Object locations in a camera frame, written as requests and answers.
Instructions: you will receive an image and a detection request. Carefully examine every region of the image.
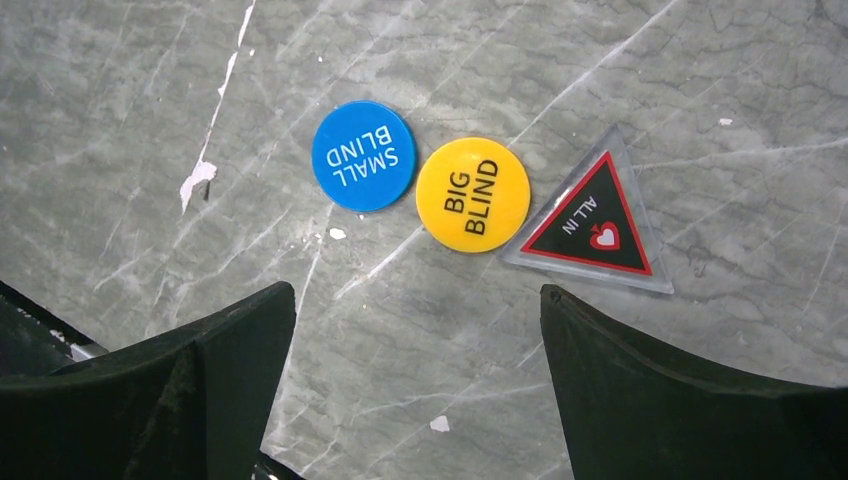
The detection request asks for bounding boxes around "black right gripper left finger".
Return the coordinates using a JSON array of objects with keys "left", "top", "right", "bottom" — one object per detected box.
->
[{"left": 1, "top": 281, "right": 296, "bottom": 479}]

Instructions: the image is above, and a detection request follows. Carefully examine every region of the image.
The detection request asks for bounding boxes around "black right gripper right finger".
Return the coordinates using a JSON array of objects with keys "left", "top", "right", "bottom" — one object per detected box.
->
[{"left": 540, "top": 284, "right": 847, "bottom": 479}]

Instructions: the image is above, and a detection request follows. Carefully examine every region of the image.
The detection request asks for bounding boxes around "red triangular all-in marker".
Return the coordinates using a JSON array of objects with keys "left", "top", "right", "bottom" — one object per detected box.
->
[{"left": 497, "top": 125, "right": 674, "bottom": 295}]

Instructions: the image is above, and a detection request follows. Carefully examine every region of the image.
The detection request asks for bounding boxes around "yellow big blind button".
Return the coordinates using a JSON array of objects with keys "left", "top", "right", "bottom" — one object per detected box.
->
[{"left": 415, "top": 137, "right": 531, "bottom": 253}]

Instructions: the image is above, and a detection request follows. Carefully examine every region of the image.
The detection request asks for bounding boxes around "blue small blind button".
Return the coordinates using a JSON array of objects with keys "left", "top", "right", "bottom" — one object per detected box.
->
[{"left": 311, "top": 100, "right": 418, "bottom": 212}]

